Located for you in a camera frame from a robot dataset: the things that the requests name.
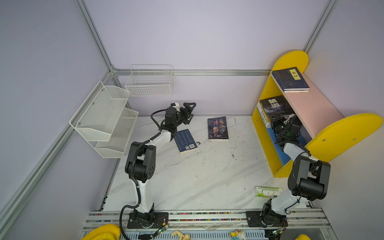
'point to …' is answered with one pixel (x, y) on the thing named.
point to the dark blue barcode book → (185, 141)
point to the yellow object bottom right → (302, 237)
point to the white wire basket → (153, 80)
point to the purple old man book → (217, 129)
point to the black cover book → (276, 106)
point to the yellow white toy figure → (238, 235)
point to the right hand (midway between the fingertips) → (270, 113)
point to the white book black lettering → (264, 115)
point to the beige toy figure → (182, 237)
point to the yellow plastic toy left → (107, 232)
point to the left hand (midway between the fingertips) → (195, 107)
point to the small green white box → (269, 192)
